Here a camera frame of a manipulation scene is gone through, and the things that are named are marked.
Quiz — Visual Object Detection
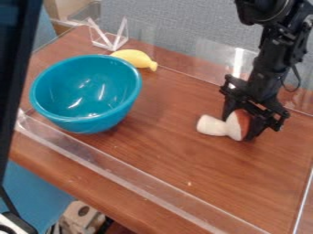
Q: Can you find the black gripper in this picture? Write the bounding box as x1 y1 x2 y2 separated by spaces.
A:
221 74 290 141

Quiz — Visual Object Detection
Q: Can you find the white brown toy mushroom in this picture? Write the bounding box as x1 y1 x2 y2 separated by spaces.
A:
195 109 250 141

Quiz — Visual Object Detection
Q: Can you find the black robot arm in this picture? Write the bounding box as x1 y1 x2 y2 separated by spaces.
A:
221 0 313 141

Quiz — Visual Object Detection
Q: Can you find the blue bowl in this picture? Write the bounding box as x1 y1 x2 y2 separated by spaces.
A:
29 54 142 134

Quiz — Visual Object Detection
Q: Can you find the clear acrylic back barrier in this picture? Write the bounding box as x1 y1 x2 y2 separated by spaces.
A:
135 30 313 117

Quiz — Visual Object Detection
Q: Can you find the clear acrylic barrier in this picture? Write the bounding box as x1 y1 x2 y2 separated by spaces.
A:
135 30 313 117
16 110 269 234

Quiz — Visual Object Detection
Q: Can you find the yellow toy banana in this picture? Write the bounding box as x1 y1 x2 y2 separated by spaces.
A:
111 49 158 71

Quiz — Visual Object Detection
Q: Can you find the clear acrylic front barrier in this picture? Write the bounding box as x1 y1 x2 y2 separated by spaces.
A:
16 110 269 234

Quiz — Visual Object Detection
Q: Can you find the white block under table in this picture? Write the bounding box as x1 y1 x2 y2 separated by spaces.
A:
59 200 107 234

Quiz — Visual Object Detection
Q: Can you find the black cable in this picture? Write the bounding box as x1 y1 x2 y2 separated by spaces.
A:
281 63 304 93

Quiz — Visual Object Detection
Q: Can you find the clear acrylic corner bracket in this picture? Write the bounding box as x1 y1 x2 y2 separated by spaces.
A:
86 16 131 52

